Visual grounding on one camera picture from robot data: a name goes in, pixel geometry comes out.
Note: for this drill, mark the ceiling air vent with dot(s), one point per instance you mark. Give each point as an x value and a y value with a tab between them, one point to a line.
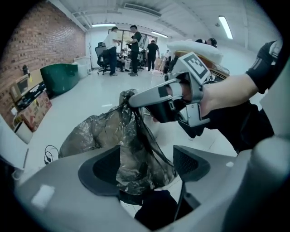
142	9

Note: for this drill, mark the black office chair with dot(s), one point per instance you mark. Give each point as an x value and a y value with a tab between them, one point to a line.
102	56

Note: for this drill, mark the ceiling tube light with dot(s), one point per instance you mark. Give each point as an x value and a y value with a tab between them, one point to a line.
103	25
159	34
225	26

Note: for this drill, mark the person's black striped shirt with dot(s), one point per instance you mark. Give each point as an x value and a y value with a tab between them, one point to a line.
265	68

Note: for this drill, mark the dark green tub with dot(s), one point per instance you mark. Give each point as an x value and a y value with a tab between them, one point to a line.
59	78

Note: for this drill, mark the brown cardboard box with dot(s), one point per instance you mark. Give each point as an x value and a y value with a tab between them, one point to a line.
20	88

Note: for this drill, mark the printed cardboard box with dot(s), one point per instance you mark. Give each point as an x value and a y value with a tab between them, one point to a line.
37	111

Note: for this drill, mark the person's black trousers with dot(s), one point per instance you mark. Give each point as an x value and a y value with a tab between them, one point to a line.
240	129

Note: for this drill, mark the small white bin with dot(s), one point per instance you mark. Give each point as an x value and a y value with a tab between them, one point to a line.
23	133

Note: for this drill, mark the person's right hand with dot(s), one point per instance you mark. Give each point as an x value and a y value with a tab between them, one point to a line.
184	91

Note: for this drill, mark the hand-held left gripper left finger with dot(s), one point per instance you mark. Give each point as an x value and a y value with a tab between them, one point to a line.
68	192

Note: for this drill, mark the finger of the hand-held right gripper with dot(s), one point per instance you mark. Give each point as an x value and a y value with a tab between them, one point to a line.
147	96
166	111

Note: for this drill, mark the person's right forearm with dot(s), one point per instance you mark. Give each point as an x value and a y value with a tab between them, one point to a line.
228	93

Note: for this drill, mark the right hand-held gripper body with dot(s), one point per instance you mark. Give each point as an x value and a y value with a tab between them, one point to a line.
196	68

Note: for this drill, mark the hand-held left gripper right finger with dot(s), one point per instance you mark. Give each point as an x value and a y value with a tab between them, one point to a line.
238	192

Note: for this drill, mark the long black box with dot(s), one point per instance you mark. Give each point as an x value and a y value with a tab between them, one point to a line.
31	95

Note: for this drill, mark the black plastic bin bag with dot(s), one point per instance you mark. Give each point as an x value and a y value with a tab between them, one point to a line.
108	133

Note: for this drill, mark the wooden table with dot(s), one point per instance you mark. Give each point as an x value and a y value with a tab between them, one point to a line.
217	68

